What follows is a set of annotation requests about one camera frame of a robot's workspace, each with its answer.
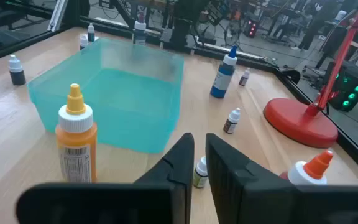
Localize small white-capped dropper bottle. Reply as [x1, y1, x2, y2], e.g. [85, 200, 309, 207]
[78, 34, 89, 50]

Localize small green dropper bottle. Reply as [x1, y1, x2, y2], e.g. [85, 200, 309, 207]
[192, 156, 209, 189]

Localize red-capped small bottle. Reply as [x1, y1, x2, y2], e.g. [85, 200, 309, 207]
[279, 149, 334, 187]

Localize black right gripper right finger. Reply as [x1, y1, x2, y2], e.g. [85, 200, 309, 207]
[205, 133, 293, 224]

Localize person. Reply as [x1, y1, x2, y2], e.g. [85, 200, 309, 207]
[290, 0, 334, 52]

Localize small purple dropper bottle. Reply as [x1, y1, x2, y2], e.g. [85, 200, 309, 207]
[238, 67, 251, 87]

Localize black device red lights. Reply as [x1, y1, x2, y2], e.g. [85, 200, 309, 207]
[244, 18, 259, 39]

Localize small brown dropper bottle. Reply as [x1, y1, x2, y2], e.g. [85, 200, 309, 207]
[223, 107, 241, 135]

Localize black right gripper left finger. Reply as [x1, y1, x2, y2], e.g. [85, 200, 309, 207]
[134, 132, 196, 224]

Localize large blue food coloring bottle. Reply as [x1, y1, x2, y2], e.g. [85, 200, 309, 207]
[209, 44, 239, 100]

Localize small black dropper bottle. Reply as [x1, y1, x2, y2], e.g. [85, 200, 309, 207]
[7, 54, 27, 86]

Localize computer tower green lights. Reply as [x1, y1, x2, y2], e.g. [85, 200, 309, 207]
[323, 60, 358, 113]

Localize teal translucent plastic bin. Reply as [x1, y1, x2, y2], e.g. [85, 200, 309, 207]
[27, 37, 185, 155]

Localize silver aluminium extrusion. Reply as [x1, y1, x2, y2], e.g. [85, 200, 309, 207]
[47, 0, 69, 33]

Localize small teal dropper bottle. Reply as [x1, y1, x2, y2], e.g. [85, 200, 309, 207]
[86, 22, 96, 43]

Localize large yellow food coloring bottle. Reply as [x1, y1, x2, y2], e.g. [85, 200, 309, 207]
[55, 83, 98, 184]

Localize red desk lamp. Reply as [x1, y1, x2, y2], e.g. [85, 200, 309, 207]
[262, 0, 358, 149]

